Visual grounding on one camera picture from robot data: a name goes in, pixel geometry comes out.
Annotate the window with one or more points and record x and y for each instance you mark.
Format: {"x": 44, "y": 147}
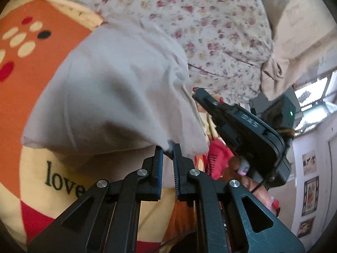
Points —
{"x": 313, "y": 95}

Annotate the black framed wall picture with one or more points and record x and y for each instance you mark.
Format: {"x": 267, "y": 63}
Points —
{"x": 310, "y": 196}

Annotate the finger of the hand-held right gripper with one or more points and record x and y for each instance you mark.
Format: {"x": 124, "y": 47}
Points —
{"x": 206, "y": 101}

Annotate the orange yellow red printed blanket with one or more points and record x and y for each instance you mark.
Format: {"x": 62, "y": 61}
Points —
{"x": 39, "y": 84}

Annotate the unframed wall picture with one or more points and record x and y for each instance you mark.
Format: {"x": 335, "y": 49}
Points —
{"x": 306, "y": 227}
{"x": 309, "y": 162}

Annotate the person's right hand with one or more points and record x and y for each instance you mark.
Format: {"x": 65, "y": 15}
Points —
{"x": 259, "y": 195}

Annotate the floral quilt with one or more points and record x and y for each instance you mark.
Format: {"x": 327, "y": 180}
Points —
{"x": 210, "y": 31}

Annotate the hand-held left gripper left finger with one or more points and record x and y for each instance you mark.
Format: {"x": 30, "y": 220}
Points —
{"x": 159, "y": 169}

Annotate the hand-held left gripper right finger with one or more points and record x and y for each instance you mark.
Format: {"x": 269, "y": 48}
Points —
{"x": 175, "y": 174}

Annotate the pink cloth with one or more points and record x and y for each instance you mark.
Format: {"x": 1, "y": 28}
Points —
{"x": 218, "y": 160}

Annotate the beige garment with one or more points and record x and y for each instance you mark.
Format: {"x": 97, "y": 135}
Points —
{"x": 105, "y": 84}

